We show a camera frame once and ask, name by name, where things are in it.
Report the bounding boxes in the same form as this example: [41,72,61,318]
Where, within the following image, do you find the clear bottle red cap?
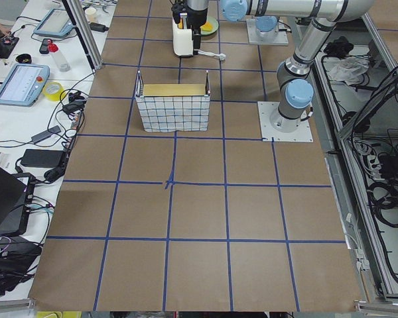
[48,41,70,72]

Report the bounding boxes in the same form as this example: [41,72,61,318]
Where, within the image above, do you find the wire basket with checked liner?
[135,72,211,133]

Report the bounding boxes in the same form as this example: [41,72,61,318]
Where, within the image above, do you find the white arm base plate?
[257,101,313,142]

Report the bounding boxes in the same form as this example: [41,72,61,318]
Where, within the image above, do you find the paper cup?
[84,7,98,23]

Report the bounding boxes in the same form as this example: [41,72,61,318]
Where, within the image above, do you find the coiled black cables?
[364,178,398,229]

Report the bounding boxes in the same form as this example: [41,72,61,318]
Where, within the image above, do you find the black power adapter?
[21,149,64,168]

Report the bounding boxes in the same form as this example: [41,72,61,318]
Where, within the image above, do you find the blue teach pendant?
[33,9,73,38]
[0,64,50,107]

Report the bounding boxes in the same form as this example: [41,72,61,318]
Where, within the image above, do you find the blue teach pendant near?
[0,64,50,107]

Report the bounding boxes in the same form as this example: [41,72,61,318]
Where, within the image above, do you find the crumpled white cloth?
[328,57,369,85]

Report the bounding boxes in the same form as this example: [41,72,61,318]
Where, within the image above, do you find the aluminium frame post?
[62,0,103,72]

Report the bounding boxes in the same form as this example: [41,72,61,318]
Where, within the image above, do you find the light wooden board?
[143,84,209,97]

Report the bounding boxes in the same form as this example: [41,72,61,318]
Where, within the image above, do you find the black remote with red button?
[39,38,52,55]

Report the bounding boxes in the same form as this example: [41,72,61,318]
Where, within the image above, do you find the grey usb hub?
[31,125,61,144]

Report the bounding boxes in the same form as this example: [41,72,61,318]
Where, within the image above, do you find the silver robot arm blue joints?
[185,0,375,129]

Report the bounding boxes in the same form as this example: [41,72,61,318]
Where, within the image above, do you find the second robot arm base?
[246,16,289,46]

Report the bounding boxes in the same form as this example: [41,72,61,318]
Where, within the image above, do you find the yellow tape roll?
[42,81,66,101]

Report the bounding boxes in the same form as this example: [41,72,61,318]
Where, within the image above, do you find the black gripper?
[171,0,208,30]

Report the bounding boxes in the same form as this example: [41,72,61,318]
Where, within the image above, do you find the black laptop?
[0,167,34,237]

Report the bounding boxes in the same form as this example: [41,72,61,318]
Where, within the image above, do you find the blue teach pendant far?
[33,9,73,38]

